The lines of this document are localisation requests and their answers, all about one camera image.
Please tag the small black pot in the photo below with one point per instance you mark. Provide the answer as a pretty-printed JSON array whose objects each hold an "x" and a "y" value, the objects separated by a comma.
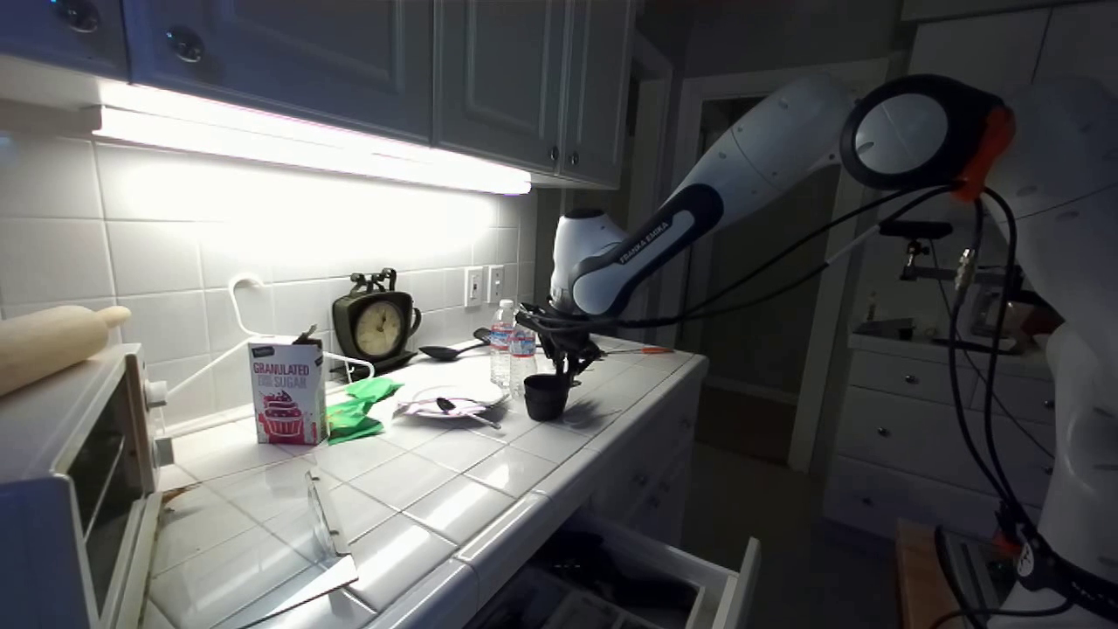
[
  {"x": 546, "y": 404},
  {"x": 540, "y": 379}
]

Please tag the dark wall cabinet knob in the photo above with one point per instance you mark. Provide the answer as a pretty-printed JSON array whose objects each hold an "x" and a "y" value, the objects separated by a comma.
[
  {"x": 183, "y": 42},
  {"x": 75, "y": 13}
]

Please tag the white wall cabinet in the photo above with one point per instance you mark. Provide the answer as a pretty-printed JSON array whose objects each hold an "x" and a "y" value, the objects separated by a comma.
[{"x": 489, "y": 70}]

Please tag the grey toaster oven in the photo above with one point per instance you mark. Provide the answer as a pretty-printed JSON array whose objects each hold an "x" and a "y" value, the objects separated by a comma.
[{"x": 58, "y": 489}]

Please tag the metal tongs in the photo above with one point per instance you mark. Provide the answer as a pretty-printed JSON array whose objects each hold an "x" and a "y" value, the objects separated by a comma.
[{"x": 317, "y": 581}]

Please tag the open white cutlery drawer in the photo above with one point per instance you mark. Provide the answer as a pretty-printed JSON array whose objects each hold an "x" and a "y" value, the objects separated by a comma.
[{"x": 722, "y": 581}]

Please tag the black ladle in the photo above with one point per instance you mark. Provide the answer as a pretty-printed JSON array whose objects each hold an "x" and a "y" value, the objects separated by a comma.
[{"x": 443, "y": 350}]

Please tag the wooden rolling pin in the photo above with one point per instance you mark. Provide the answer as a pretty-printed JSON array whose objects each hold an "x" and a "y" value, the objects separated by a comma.
[{"x": 47, "y": 345}]

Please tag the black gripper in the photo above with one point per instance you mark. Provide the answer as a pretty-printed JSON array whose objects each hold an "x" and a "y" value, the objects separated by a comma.
[{"x": 564, "y": 331}]

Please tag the small cardboard carton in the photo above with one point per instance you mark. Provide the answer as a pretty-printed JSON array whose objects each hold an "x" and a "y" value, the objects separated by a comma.
[{"x": 287, "y": 396}]

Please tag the white background dresser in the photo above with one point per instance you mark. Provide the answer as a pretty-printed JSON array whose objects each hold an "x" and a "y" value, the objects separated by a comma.
[{"x": 919, "y": 443}]

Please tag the white plate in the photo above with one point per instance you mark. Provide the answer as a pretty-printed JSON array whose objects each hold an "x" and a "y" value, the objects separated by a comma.
[{"x": 421, "y": 409}]

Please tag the metal spoon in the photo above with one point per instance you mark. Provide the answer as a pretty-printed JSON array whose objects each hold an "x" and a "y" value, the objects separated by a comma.
[{"x": 447, "y": 407}]

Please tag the clear plastic water bottle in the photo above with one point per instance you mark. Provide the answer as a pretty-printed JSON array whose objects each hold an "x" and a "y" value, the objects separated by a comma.
[{"x": 503, "y": 350}]

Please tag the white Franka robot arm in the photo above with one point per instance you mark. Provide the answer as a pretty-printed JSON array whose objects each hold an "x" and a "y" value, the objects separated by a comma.
[{"x": 757, "y": 151}]

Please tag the white wall outlet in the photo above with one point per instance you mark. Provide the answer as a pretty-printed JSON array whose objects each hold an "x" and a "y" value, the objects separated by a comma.
[
  {"x": 473, "y": 285},
  {"x": 493, "y": 285}
]

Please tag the under cabinet light strip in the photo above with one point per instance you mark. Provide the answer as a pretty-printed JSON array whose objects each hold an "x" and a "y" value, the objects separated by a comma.
[{"x": 302, "y": 146}]

